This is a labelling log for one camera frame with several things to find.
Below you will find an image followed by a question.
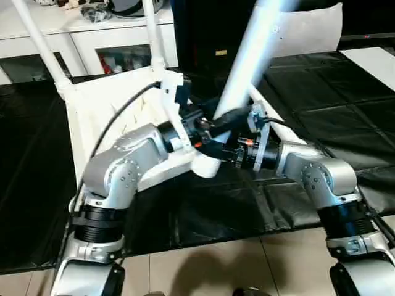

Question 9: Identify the white cabinet with glass doors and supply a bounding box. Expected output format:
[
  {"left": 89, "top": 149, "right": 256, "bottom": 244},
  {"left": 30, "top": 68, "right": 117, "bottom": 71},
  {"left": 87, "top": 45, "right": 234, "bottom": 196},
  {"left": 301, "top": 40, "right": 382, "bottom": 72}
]
[{"left": 0, "top": 0, "right": 180, "bottom": 84}]

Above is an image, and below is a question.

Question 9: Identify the black box with yellow label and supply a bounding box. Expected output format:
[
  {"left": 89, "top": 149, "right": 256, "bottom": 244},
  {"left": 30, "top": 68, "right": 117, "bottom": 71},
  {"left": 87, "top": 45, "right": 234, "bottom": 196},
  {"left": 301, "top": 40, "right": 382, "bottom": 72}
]
[{"left": 172, "top": 0, "right": 257, "bottom": 75}]

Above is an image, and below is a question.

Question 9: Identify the white flat board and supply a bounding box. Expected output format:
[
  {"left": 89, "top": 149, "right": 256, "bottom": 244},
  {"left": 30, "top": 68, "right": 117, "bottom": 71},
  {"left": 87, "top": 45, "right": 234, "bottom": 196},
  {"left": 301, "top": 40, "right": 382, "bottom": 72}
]
[{"left": 338, "top": 47, "right": 395, "bottom": 93}]

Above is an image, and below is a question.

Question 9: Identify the white plastic table leg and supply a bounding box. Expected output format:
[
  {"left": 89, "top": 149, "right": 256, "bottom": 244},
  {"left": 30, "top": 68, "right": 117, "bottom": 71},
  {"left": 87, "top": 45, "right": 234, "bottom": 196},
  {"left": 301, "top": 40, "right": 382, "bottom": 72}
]
[
  {"left": 191, "top": 0, "right": 299, "bottom": 179},
  {"left": 12, "top": 0, "right": 77, "bottom": 92},
  {"left": 143, "top": 0, "right": 167, "bottom": 74},
  {"left": 250, "top": 86, "right": 308, "bottom": 147}
]

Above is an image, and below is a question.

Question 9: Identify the dark tangled small object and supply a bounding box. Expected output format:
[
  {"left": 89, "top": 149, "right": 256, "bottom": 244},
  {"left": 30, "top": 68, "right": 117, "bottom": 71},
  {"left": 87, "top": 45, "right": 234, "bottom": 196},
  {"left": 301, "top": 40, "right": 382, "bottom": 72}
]
[{"left": 80, "top": 6, "right": 112, "bottom": 24}]

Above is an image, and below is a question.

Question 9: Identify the grey rounded device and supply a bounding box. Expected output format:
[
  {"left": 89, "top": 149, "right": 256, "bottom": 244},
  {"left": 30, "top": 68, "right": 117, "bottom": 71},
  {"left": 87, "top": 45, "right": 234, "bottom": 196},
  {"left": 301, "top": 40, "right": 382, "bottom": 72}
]
[{"left": 110, "top": 0, "right": 164, "bottom": 15}]

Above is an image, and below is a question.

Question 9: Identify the black work mat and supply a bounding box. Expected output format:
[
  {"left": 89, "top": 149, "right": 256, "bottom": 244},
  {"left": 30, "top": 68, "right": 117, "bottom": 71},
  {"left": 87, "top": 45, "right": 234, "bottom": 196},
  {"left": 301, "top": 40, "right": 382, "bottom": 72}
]
[{"left": 0, "top": 51, "right": 395, "bottom": 274}]

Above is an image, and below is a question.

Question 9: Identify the grey cushion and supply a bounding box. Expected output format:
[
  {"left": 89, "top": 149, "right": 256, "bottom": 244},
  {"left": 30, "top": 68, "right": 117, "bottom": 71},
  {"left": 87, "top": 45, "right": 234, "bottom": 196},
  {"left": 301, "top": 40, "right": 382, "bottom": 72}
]
[{"left": 270, "top": 2, "right": 344, "bottom": 59}]

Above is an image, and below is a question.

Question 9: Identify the white plastic table top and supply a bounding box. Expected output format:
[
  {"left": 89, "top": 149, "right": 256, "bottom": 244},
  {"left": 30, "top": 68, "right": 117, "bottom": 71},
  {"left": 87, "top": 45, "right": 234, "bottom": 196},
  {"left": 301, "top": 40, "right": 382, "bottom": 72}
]
[{"left": 60, "top": 68, "right": 222, "bottom": 216}]

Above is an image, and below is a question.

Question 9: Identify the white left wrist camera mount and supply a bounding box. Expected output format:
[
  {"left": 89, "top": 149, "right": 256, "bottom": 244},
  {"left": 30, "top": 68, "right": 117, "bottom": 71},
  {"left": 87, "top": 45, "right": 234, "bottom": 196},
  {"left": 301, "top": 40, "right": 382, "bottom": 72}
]
[{"left": 159, "top": 72, "right": 199, "bottom": 154}]

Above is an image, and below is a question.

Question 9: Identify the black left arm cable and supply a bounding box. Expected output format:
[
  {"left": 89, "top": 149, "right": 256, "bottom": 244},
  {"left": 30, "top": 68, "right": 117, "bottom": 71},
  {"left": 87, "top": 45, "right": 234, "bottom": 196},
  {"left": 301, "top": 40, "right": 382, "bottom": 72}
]
[{"left": 66, "top": 80, "right": 163, "bottom": 223}]

